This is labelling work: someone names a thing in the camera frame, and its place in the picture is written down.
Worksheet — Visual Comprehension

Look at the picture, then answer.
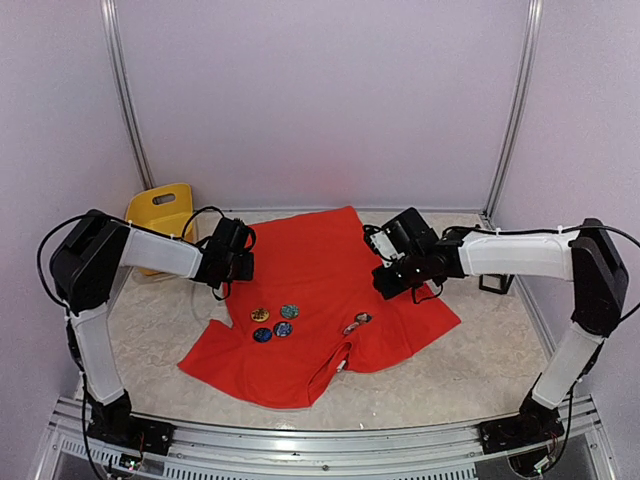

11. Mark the silver round brooch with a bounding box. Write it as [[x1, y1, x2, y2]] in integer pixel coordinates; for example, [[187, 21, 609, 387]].
[[355, 312, 373, 325], [343, 321, 361, 335]]

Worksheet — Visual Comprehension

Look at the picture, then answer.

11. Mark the red t-shirt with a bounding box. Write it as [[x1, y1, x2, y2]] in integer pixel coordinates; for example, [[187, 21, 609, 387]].
[[178, 206, 460, 409]]

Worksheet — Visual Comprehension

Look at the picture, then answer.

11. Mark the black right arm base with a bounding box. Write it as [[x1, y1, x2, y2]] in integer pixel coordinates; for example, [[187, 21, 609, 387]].
[[478, 411, 565, 454]]

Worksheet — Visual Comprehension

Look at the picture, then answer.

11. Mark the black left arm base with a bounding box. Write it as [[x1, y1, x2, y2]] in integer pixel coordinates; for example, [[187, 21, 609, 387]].
[[87, 416, 175, 456]]

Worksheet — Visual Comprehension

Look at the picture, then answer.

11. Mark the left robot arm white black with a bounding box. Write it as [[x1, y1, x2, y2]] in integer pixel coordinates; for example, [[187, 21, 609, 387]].
[[43, 210, 257, 445]]

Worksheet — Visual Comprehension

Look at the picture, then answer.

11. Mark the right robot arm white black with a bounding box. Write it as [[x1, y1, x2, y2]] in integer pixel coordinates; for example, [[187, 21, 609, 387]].
[[363, 208, 639, 444]]

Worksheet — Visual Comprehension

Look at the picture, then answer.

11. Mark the orange round brooch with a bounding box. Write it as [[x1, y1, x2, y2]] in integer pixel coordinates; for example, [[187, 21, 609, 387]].
[[250, 307, 271, 324]]

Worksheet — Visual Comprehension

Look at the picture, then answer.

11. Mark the teal round brooch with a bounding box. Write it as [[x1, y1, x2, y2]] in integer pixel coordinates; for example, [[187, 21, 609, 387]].
[[280, 304, 300, 320]]

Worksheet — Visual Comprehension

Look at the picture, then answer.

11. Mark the dark blue round brooch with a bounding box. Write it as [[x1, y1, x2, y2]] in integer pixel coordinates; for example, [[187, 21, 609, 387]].
[[273, 321, 294, 338]]

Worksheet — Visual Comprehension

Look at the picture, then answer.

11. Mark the yellow plastic basket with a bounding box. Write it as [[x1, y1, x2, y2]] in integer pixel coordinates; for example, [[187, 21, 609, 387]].
[[119, 183, 202, 278]]

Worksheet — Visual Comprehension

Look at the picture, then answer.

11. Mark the black display case near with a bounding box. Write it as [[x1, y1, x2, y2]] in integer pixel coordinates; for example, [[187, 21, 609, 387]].
[[479, 274, 514, 295]]

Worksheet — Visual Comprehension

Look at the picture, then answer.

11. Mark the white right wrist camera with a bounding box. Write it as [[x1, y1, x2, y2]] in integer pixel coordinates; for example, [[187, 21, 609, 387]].
[[363, 224, 405, 268]]

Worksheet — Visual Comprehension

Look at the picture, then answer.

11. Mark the aluminium front rail frame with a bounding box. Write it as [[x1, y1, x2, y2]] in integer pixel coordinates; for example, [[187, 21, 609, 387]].
[[29, 392, 616, 480]]

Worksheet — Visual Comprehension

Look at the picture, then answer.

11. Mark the aluminium corner post left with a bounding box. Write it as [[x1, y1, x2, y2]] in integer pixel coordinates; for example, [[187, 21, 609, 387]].
[[99, 0, 155, 190]]

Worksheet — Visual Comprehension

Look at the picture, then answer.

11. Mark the aluminium corner post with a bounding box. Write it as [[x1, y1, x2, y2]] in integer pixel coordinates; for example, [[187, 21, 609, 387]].
[[483, 0, 544, 220], [99, 0, 155, 190]]

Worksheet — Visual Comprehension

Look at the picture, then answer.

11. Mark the aluminium corner post right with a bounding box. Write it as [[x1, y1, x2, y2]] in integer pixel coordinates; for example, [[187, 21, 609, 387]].
[[483, 0, 544, 220]]

